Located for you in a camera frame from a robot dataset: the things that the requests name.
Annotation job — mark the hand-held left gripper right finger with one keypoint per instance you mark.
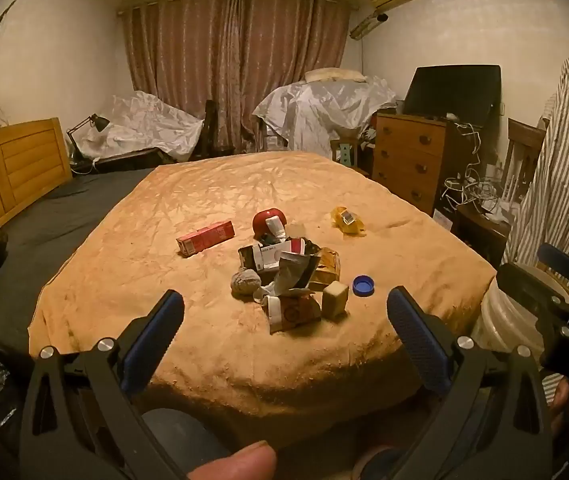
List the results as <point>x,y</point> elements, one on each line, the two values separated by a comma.
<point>417,335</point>

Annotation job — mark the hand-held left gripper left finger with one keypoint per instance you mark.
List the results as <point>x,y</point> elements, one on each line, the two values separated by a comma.
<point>157,340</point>

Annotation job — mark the white plastic bucket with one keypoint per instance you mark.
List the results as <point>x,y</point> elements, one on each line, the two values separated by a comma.
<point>502,315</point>

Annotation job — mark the beige foam block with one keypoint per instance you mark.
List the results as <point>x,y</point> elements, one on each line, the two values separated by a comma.
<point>335,300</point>

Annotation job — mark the white terry towel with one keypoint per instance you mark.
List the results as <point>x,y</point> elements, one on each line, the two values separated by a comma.
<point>244,284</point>

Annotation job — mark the red cardboard carton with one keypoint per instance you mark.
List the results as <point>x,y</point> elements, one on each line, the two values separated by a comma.
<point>204,237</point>

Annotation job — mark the paper cup orange print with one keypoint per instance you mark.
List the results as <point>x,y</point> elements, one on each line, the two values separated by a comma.
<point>292,312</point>

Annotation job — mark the grey foil packet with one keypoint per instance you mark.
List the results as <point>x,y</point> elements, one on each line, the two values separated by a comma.
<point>297,270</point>

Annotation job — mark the white red box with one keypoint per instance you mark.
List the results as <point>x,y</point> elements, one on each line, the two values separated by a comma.
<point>284,252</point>

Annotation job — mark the person's right hand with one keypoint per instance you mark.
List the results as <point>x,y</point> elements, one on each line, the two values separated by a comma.
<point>562,402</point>

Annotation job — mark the person's left hand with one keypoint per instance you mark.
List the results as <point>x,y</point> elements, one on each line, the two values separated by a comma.
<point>239,462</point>

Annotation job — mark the blue bottle cap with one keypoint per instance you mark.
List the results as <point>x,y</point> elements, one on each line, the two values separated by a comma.
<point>364,286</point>

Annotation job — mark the dark wooden side table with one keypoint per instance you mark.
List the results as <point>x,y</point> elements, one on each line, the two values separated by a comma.
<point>482,227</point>

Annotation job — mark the striped cloth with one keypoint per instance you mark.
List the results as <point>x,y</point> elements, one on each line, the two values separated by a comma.
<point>564,170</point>

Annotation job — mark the gold brown packet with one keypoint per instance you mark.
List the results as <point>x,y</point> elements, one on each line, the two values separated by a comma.
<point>328,266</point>

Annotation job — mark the yellow plastic wrapper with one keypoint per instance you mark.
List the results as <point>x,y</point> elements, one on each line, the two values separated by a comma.
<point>347,221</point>

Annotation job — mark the dark grey bed sheet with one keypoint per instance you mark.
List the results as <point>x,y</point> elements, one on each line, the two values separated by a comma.
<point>39,240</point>

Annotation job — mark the red apple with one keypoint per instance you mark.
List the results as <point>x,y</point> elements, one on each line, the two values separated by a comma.
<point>262,220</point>

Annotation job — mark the wooden dresser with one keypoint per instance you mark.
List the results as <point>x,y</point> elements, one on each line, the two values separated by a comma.
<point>409,160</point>

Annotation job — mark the small wooden chair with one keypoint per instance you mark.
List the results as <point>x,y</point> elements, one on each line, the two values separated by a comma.
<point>345,152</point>

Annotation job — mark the black television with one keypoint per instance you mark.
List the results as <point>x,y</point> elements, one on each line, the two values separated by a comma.
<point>452,92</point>

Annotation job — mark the wooden headboard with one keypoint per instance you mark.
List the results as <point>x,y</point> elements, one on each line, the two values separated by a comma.
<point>19,170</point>

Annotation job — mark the white plastic cover sheet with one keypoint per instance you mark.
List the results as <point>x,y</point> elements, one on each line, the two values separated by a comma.
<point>139,120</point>
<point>324,105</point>

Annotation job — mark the black desk lamp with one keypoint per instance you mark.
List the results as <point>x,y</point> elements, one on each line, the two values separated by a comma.
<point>98,121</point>

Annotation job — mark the cream pillow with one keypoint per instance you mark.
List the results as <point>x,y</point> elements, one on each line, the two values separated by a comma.
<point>334,75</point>

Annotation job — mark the pink brown curtain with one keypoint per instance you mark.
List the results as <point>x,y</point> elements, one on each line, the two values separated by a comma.
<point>224,60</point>

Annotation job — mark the black security camera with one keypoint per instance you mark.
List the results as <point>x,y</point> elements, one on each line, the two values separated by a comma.
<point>382,17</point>

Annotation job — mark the beige wall fixture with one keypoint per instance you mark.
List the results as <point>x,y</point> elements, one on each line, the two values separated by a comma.
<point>364,27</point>

